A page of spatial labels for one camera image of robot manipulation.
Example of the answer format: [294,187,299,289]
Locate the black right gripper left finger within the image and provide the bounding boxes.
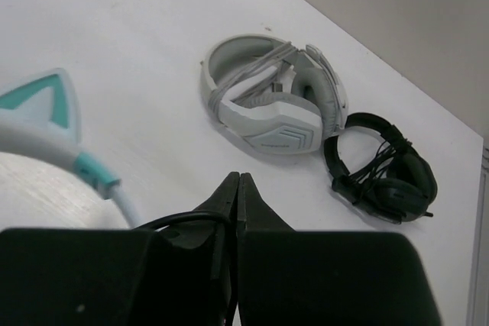
[131,172,239,325]

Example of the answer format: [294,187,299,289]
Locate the black wrapped headphones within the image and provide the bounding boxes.
[323,112,438,224]

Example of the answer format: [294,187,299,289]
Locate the aluminium right side rail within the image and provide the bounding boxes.
[466,144,488,325]

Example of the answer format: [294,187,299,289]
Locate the white grey gaming headphones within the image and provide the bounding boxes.
[200,34,348,155]

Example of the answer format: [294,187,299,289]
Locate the teal white cat-ear headphones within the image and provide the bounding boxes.
[1,68,141,228]

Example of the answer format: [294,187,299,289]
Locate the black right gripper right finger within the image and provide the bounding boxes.
[237,173,413,325]

